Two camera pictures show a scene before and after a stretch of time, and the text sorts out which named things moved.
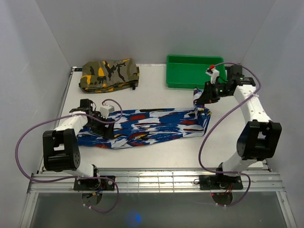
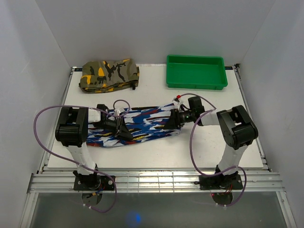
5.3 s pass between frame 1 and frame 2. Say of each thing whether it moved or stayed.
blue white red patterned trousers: moved
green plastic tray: stayed
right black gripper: moved
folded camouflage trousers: stayed
